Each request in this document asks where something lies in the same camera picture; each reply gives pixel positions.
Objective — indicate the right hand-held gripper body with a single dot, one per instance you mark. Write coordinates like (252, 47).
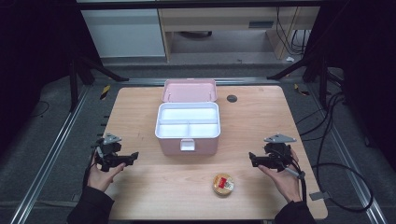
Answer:
(278, 152)

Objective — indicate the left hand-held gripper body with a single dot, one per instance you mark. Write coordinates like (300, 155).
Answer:
(109, 151)

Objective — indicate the pink storage box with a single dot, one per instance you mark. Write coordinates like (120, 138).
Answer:
(169, 148)

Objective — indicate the white divided tray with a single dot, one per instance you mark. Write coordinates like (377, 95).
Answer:
(186, 114)

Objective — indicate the person's left hand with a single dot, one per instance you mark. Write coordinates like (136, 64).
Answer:
(101, 179)

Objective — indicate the person's right hand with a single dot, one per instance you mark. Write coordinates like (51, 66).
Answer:
(285, 183)

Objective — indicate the round yellow tin red label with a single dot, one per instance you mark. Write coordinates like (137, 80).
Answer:
(223, 185)

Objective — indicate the yellow black tape marker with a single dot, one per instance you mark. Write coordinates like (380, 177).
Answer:
(105, 92)
(301, 90)

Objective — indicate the black table grommet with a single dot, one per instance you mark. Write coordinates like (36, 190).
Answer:
(232, 98)

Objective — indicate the black metal stand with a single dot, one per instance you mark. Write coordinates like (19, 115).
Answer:
(73, 84)
(323, 81)

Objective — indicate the white paper scrap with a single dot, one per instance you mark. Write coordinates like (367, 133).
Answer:
(290, 59)

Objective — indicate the white cabinet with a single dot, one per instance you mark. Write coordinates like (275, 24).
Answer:
(124, 34)

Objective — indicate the grey metal table bracket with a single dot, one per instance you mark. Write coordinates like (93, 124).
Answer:
(319, 196)

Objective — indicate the aluminium floor rail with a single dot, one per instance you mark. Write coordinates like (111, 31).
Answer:
(351, 174)
(49, 161)

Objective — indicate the aluminium cross rail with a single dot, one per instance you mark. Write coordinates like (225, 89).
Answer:
(149, 81)

